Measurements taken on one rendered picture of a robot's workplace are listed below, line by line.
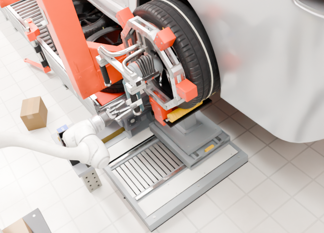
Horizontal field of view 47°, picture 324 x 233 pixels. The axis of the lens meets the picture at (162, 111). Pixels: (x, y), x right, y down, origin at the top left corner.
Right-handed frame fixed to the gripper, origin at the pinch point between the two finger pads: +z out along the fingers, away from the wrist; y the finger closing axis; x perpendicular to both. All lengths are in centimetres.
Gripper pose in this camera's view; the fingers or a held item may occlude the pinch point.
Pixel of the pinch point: (134, 101)
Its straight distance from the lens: 199.0
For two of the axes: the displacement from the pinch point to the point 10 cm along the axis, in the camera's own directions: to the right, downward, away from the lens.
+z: 8.1, -4.9, 3.2
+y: 5.7, 5.1, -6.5
